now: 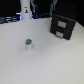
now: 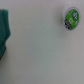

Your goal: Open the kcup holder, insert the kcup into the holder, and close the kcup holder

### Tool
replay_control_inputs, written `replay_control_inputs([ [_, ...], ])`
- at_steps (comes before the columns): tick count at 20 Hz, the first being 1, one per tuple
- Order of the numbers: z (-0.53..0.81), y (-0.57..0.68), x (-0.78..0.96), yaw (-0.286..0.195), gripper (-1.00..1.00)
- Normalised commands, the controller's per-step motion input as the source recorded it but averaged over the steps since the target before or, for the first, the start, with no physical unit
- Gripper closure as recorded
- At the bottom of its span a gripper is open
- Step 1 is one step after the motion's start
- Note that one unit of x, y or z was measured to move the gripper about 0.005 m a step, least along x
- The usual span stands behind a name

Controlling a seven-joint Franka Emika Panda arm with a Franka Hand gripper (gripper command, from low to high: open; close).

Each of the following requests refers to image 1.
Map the white kcup green lid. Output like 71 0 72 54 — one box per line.
25 39 32 51

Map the black kcup holder drawer unit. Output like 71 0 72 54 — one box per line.
50 9 76 40

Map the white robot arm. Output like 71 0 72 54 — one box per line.
20 0 32 20

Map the black cable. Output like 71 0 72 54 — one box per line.
30 0 52 18

